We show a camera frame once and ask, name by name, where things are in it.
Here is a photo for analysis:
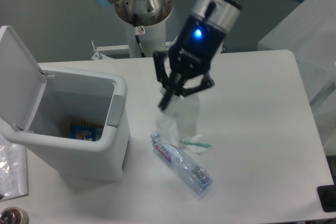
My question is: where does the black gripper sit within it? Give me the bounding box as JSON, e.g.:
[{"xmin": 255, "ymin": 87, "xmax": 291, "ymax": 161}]
[{"xmin": 153, "ymin": 15, "xmax": 226, "ymax": 110}]

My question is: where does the white plastic wrapper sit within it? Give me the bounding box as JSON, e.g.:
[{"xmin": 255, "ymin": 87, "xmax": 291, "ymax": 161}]
[{"xmin": 155, "ymin": 94, "xmax": 212, "ymax": 155}]

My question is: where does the clear plastic water bottle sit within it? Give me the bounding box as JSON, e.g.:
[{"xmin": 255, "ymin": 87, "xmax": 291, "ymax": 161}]
[{"xmin": 150, "ymin": 131, "xmax": 213, "ymax": 196}]

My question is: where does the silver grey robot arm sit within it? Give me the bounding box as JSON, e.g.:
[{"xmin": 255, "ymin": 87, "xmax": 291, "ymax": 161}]
[{"xmin": 95, "ymin": 0, "xmax": 246, "ymax": 110}]

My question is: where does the white open trash can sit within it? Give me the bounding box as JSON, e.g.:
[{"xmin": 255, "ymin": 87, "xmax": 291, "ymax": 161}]
[{"xmin": 1, "ymin": 26, "xmax": 130, "ymax": 182}]

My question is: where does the blue yellow snack packet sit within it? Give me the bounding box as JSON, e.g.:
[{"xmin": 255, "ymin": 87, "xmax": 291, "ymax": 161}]
[{"xmin": 69, "ymin": 121, "xmax": 103, "ymax": 142}]

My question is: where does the black device at edge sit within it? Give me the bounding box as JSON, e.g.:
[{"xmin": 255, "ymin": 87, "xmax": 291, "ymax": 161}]
[{"xmin": 317, "ymin": 185, "xmax": 335, "ymax": 212}]

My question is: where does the clear plastic document sleeve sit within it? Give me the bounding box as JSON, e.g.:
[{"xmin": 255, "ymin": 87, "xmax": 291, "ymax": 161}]
[{"xmin": 1, "ymin": 133, "xmax": 28, "ymax": 201}]

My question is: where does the round metal connector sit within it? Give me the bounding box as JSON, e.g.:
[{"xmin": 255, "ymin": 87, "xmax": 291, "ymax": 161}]
[{"xmin": 1, "ymin": 207, "xmax": 29, "ymax": 224}]

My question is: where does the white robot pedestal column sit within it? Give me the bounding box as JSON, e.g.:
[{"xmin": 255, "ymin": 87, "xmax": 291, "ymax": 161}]
[{"xmin": 124, "ymin": 21, "xmax": 166, "ymax": 58}]

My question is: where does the black cable on pedestal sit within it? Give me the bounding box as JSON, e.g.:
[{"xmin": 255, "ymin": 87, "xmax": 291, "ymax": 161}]
[{"xmin": 132, "ymin": 13, "xmax": 146, "ymax": 58}]

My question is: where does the white pedestal base frame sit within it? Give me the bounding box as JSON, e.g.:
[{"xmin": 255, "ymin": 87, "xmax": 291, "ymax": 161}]
[{"xmin": 90, "ymin": 34, "xmax": 226, "ymax": 60}]

